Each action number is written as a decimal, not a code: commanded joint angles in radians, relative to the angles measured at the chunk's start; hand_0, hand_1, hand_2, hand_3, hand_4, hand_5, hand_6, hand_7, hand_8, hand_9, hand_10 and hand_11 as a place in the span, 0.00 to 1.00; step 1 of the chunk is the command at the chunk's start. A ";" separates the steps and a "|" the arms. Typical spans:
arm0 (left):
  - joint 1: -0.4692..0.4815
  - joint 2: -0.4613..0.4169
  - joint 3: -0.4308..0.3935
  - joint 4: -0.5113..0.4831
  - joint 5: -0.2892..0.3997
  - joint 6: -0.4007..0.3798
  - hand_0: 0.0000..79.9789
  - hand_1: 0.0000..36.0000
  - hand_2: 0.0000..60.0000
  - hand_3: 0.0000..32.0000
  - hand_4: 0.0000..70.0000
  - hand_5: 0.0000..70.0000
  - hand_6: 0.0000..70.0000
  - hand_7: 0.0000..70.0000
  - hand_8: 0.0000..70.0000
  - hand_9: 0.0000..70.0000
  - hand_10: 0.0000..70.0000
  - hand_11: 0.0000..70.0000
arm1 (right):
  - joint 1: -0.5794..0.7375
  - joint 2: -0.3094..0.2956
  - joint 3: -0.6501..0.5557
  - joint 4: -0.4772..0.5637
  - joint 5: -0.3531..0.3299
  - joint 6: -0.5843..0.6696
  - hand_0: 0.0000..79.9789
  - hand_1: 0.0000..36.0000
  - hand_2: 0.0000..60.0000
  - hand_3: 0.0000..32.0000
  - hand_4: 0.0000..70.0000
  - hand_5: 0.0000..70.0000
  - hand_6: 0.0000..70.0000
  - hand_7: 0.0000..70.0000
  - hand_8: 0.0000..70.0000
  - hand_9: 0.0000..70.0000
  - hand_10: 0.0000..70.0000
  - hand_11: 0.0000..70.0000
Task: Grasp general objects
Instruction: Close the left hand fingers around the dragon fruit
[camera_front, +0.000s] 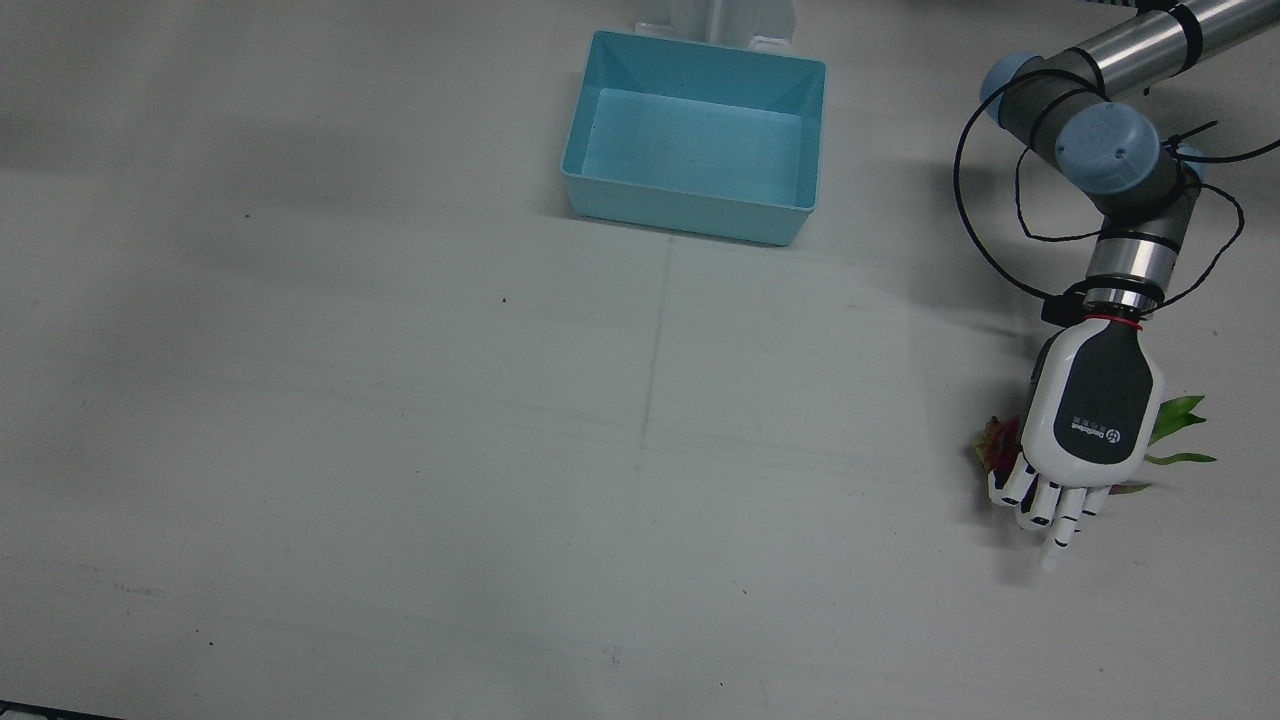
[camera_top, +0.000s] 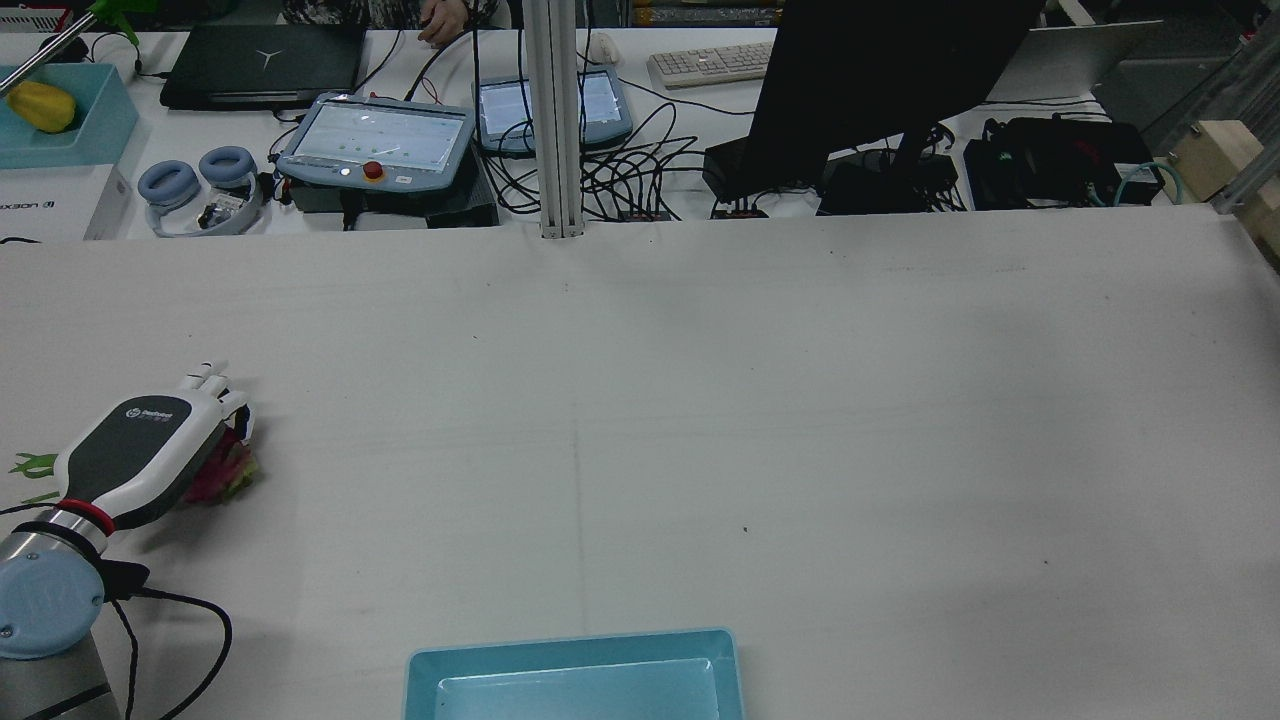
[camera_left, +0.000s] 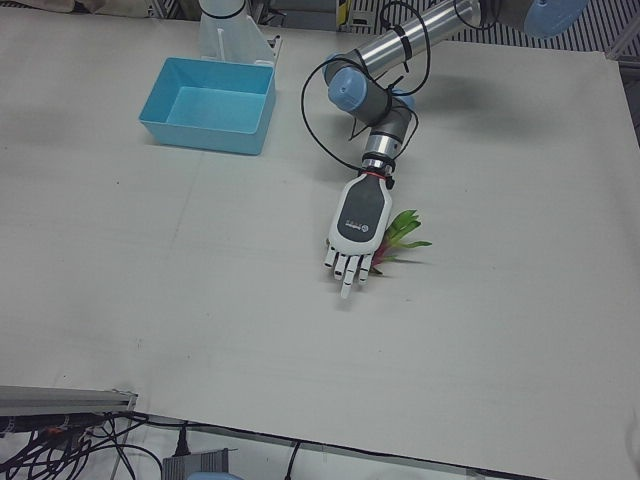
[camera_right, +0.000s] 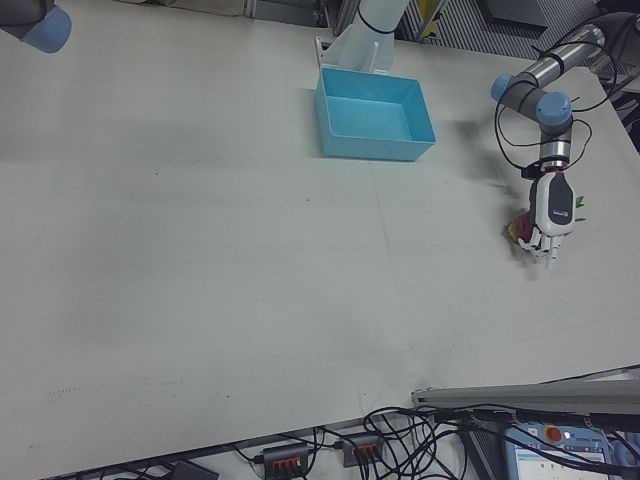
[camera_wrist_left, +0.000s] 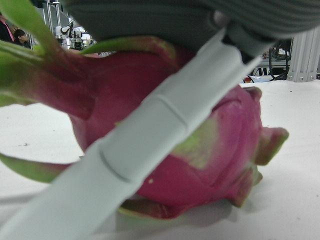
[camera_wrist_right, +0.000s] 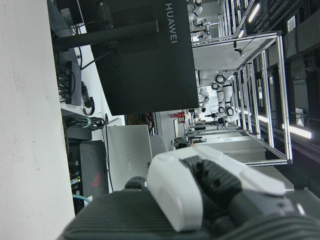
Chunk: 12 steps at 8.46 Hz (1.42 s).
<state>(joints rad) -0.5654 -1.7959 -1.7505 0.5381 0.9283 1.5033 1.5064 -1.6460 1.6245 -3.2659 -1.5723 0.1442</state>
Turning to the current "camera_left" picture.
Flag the thin black cable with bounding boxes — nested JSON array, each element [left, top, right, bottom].
[[285, 441, 303, 480]]

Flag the black cable with plug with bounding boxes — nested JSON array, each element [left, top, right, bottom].
[[144, 419, 191, 457]]

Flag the red dragon fruit green leaves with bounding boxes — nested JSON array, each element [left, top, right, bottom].
[[369, 208, 434, 276]]

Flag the dark striped ribbed panel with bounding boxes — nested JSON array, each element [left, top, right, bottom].
[[439, 14, 640, 52]]

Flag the white stand base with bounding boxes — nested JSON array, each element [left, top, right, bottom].
[[197, 0, 284, 69]]

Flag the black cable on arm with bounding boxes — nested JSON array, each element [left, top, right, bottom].
[[300, 0, 436, 174]]

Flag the grey power adapter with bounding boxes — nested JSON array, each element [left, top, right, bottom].
[[162, 448, 231, 480]]

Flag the aluminium profile rail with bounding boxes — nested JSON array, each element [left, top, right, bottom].
[[0, 384, 139, 416]]

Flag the white grey robot hand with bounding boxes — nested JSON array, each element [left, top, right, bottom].
[[322, 170, 396, 301]]

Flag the black cable bundle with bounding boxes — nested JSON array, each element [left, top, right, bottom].
[[0, 412, 166, 480]]

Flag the light blue plastic bin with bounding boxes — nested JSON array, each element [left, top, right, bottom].
[[137, 56, 277, 156]]

